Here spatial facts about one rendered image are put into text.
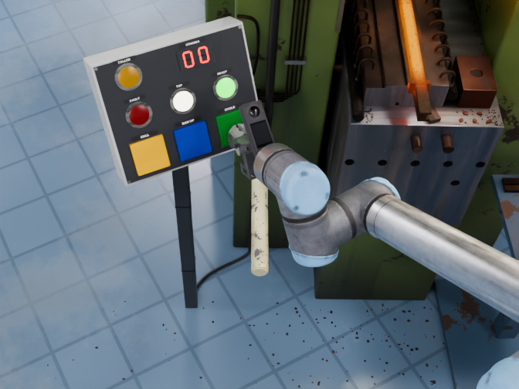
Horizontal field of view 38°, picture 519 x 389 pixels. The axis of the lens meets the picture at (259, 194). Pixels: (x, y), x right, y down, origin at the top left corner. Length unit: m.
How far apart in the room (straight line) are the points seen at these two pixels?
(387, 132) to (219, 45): 0.50
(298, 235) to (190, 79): 0.44
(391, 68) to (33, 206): 1.51
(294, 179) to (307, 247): 0.15
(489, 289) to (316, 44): 0.90
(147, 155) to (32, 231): 1.23
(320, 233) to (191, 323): 1.19
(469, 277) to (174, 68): 0.75
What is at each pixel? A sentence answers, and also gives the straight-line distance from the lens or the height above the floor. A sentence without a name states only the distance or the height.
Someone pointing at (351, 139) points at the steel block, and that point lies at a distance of 1.90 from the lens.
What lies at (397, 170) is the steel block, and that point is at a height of 0.73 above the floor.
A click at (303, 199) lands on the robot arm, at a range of 1.37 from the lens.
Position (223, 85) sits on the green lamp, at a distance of 1.66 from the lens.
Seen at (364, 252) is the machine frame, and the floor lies 0.32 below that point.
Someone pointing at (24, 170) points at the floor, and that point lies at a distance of 2.99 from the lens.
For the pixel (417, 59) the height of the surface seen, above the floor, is 1.01.
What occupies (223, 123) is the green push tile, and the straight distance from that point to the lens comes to 1.68.
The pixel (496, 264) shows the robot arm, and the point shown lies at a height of 1.27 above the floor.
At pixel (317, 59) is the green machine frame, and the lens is 1.97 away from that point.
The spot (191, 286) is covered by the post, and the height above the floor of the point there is 0.15.
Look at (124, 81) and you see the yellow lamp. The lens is 1.60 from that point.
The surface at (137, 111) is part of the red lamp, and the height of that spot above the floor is 1.10.
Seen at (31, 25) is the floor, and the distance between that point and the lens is 3.54.
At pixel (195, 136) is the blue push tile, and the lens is 1.67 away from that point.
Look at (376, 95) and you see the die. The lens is 1.87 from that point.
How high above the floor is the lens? 2.30
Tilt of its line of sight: 54 degrees down
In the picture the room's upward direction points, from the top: 3 degrees clockwise
